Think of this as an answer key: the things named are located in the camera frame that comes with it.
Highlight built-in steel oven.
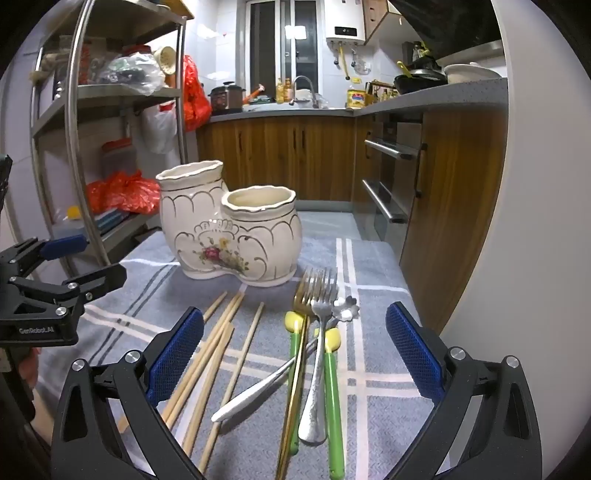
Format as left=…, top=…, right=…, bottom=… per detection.
left=356, top=114, right=426, bottom=243

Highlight black wok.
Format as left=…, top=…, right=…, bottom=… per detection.
left=394, top=60, right=450, bottom=96

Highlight wooden wall cabinet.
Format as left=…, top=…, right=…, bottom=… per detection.
left=361, top=0, right=403, bottom=46

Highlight wooden chopstick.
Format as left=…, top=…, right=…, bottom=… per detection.
left=182, top=323, right=235, bottom=457
left=198, top=301, right=265, bottom=474
left=159, top=292, right=242, bottom=418
left=116, top=291, right=229, bottom=435
left=164, top=294, right=246, bottom=429

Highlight white floral ceramic utensil holder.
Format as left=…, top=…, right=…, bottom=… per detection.
left=156, top=160, right=303, bottom=288

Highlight dark rice cooker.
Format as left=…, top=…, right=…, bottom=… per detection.
left=207, top=81, right=245, bottom=114

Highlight white water heater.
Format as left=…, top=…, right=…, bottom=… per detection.
left=324, top=0, right=369, bottom=45

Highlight yellow strainer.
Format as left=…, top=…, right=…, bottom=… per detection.
left=154, top=45, right=179, bottom=75

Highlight wooden kitchen cabinet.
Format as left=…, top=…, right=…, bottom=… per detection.
left=195, top=76, right=509, bottom=333

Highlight black range hood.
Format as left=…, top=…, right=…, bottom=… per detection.
left=387, top=0, right=505, bottom=58

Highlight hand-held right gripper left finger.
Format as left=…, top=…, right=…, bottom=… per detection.
left=50, top=307, right=206, bottom=480

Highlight silver fork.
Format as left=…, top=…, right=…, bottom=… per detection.
left=298, top=267, right=340, bottom=447

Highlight grey plaid tablecloth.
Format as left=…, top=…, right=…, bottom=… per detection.
left=37, top=233, right=444, bottom=480

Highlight metal shelf rack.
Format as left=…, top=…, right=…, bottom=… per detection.
left=0, top=0, right=195, bottom=282

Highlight clear plastic bag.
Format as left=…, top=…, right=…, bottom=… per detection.
left=98, top=52, right=167, bottom=97

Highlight white plastic bag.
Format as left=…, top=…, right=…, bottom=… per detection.
left=140, top=102, right=179, bottom=156

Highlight gold fork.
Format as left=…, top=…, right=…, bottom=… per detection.
left=276, top=269, right=317, bottom=480

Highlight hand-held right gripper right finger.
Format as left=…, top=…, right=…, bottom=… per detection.
left=385, top=302, right=543, bottom=480

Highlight white cooking pot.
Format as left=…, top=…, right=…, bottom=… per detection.
left=443, top=62, right=502, bottom=85

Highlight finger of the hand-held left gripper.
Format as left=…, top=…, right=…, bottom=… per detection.
left=0, top=234, right=89, bottom=278
left=9, top=263, right=127, bottom=319

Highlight hanging red plastic bag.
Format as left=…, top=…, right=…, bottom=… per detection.
left=181, top=54, right=213, bottom=133

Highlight metal faucet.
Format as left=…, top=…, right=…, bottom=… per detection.
left=290, top=75, right=320, bottom=110

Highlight person's left hand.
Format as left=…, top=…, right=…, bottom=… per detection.
left=21, top=347, right=42, bottom=402

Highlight green handled yellow utensil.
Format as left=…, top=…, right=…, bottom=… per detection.
left=314, top=328, right=346, bottom=480
left=284, top=311, right=306, bottom=457

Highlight yellow oil bottle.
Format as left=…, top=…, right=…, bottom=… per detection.
left=346, top=84, right=369, bottom=110

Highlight red lid plastic container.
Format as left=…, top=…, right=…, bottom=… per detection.
left=100, top=140, right=136, bottom=182

